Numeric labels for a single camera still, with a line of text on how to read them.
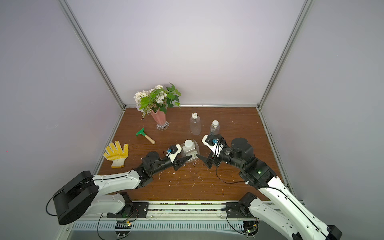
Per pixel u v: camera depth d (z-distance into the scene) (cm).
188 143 68
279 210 44
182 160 69
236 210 73
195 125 101
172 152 63
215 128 92
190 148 68
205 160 56
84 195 42
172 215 73
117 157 90
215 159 55
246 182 46
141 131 101
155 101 86
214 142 52
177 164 68
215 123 90
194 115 92
